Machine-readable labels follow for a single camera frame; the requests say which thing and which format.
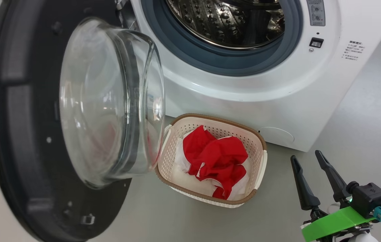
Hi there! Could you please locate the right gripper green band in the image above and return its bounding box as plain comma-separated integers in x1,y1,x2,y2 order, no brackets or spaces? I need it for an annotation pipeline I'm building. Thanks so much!
290,150,377,242

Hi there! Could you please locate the black washing machine door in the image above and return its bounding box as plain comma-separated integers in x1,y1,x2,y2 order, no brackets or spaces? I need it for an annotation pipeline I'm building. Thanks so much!
0,0,166,242

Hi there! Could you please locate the red garment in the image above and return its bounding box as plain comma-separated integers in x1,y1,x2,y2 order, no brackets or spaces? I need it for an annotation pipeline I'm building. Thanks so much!
183,125,249,201

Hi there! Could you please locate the white garment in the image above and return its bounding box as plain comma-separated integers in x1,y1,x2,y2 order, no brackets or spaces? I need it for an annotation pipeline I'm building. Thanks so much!
172,134,255,202

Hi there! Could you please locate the cream perforated laundry basket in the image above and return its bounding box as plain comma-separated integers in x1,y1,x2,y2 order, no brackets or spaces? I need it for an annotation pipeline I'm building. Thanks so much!
154,113,268,209

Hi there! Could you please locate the white front-load washing machine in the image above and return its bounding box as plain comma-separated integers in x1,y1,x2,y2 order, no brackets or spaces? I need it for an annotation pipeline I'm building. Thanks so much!
116,0,381,153

